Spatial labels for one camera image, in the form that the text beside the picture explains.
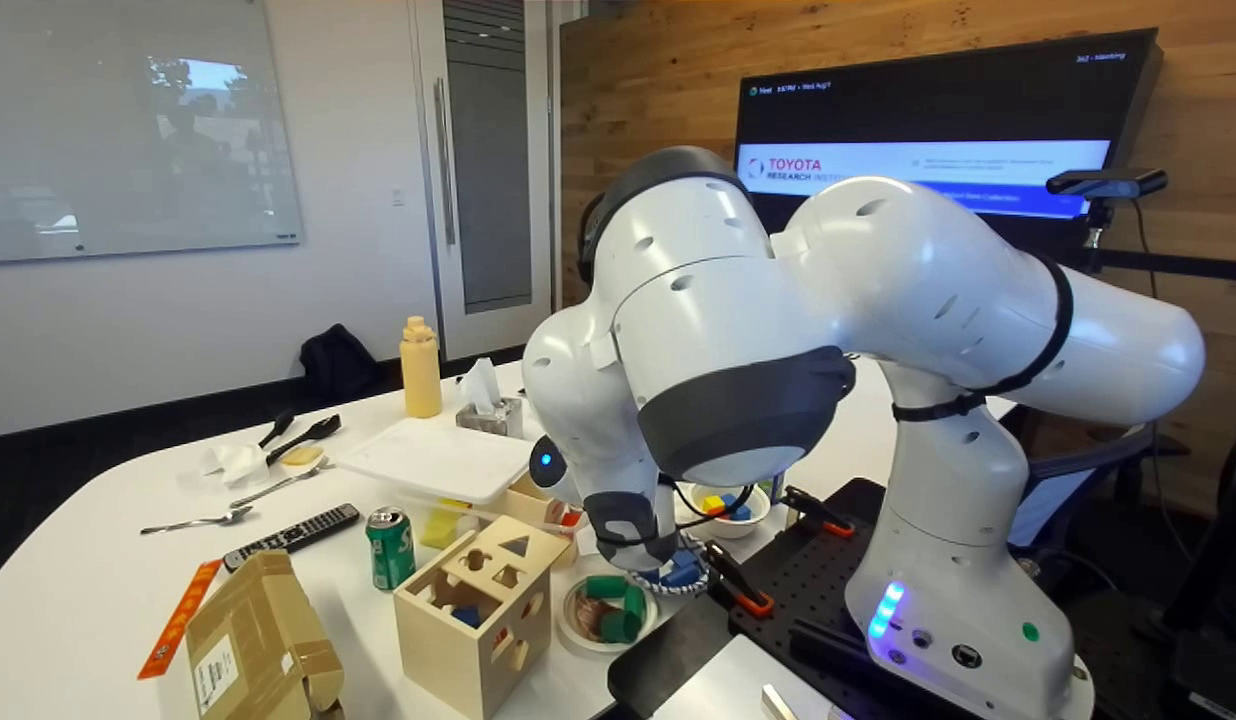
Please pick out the green soda can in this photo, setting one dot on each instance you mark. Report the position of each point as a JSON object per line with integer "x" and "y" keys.
{"x": 391, "y": 549}

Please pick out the grey tissue box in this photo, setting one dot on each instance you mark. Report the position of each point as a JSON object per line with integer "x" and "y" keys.
{"x": 491, "y": 404}

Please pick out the small black plastic utensil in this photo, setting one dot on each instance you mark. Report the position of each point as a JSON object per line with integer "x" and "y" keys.
{"x": 276, "y": 425}

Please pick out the green bowl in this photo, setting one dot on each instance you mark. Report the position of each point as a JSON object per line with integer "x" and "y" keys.
{"x": 603, "y": 641}

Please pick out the black chair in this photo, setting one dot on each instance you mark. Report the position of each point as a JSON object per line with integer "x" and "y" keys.
{"x": 1216, "y": 584}

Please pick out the large black plastic spoon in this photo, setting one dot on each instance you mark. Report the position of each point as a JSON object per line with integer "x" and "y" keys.
{"x": 306, "y": 435}

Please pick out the blue toy block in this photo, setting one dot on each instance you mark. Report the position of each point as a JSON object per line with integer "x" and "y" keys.
{"x": 736, "y": 506}

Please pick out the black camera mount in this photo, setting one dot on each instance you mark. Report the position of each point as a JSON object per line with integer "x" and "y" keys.
{"x": 1111, "y": 183}

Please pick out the blue chair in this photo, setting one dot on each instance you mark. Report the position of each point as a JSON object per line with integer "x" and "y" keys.
{"x": 1089, "y": 464}

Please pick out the white paper sheet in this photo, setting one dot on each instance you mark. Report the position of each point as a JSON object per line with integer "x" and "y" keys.
{"x": 736, "y": 681}

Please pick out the orange ruler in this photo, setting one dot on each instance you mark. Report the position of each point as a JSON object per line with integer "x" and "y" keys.
{"x": 176, "y": 620}

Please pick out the green toy piece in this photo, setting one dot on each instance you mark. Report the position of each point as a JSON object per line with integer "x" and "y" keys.
{"x": 619, "y": 596}

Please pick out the blue white patterned bowl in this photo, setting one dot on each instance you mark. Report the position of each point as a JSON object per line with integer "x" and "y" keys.
{"x": 691, "y": 579}

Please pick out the large wall monitor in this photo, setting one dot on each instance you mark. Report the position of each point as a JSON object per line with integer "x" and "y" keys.
{"x": 939, "y": 107}

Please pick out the crumpled white napkin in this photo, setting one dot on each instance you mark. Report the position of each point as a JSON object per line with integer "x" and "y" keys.
{"x": 225, "y": 460}

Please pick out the metal fork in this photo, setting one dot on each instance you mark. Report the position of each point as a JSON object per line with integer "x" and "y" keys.
{"x": 190, "y": 521}

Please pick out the white plastic bowl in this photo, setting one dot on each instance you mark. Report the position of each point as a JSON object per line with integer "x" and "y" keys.
{"x": 754, "y": 515}

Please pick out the black orange clamp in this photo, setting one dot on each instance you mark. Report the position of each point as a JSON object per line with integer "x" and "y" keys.
{"x": 816, "y": 515}
{"x": 736, "y": 583}

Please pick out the brown toy piece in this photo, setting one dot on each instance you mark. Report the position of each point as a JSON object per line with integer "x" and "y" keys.
{"x": 590, "y": 617}

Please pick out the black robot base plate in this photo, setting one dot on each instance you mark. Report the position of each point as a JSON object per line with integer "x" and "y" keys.
{"x": 801, "y": 584}

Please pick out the small open wooden box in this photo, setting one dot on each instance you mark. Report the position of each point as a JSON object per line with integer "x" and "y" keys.
{"x": 525, "y": 506}

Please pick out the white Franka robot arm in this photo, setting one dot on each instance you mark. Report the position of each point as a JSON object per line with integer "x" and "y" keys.
{"x": 911, "y": 265}

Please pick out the brown cardboard box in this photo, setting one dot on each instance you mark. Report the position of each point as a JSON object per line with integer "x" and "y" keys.
{"x": 263, "y": 641}

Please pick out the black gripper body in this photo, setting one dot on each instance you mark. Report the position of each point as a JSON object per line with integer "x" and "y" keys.
{"x": 662, "y": 545}

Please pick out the clear plastic container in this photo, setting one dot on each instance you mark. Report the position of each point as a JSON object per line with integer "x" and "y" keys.
{"x": 569, "y": 516}

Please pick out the white door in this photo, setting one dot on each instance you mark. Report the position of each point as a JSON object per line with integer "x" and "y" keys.
{"x": 491, "y": 161}

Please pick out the yellow squeeze bottle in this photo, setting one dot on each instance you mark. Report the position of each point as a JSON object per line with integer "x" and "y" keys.
{"x": 422, "y": 372}

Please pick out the yellow green toy fruit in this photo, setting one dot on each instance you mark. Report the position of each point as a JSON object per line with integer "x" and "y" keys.
{"x": 443, "y": 531}

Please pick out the yellow toy block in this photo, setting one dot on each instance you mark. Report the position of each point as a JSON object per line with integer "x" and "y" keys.
{"x": 709, "y": 506}

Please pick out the wooden shape sorter box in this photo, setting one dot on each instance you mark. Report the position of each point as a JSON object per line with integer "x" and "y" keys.
{"x": 476, "y": 641}

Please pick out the wall whiteboard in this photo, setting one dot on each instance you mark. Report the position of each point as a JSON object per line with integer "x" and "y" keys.
{"x": 120, "y": 122}

